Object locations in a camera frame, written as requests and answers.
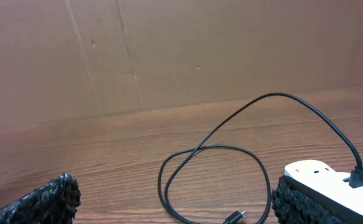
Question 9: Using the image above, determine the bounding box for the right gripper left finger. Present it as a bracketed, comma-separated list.
[0, 173, 81, 224]

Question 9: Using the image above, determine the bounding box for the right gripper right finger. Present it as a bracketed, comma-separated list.
[271, 175, 363, 224]

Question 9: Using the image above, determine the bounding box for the black USB charging cable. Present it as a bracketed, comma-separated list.
[157, 92, 363, 224]

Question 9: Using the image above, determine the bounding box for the white power strip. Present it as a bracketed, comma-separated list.
[284, 160, 363, 223]

